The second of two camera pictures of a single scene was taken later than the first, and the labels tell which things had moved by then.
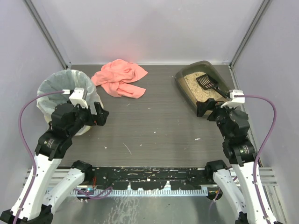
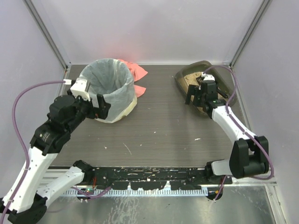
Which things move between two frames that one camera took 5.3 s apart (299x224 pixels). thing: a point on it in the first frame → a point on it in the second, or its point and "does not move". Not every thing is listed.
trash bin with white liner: x=67 y=80 → x=113 y=78
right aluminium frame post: x=263 y=7 does not move
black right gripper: x=210 y=107 → x=197 y=94
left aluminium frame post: x=65 y=62 does not move
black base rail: x=150 y=178 does not move
